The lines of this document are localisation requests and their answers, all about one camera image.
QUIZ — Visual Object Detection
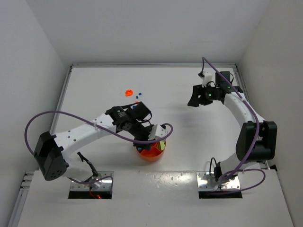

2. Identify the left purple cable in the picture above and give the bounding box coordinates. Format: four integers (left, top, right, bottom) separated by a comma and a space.
25, 111, 174, 187

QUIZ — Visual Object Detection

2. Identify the orange round divided container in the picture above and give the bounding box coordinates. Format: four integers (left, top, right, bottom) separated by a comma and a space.
137, 141, 166, 163

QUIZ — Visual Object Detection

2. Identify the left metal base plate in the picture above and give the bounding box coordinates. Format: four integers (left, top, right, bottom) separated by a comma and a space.
70, 171, 114, 192

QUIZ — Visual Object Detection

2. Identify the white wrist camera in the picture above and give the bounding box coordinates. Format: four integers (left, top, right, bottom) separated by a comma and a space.
148, 124, 168, 141
198, 71, 213, 87

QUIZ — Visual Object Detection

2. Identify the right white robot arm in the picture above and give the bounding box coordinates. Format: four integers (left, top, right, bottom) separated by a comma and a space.
187, 71, 277, 181

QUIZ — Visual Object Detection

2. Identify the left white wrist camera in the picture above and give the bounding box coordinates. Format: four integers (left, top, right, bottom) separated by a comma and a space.
148, 124, 168, 141

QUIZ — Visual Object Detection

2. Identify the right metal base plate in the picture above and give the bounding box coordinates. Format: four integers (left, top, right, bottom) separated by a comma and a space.
196, 172, 241, 192

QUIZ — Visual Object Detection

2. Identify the lime green purple lego brick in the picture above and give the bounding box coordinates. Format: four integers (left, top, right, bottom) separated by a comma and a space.
159, 141, 166, 151

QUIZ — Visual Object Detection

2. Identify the metal base plate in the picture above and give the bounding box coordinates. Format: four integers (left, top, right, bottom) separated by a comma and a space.
70, 171, 114, 192
196, 172, 241, 192

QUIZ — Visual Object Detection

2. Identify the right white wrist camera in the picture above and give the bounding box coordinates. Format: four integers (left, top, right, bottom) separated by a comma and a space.
198, 71, 213, 87

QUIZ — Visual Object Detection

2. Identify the orange lego brick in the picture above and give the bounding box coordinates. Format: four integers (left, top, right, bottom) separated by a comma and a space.
125, 89, 134, 97

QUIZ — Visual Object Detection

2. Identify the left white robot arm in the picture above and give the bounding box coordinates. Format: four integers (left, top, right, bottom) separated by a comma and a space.
34, 102, 152, 182

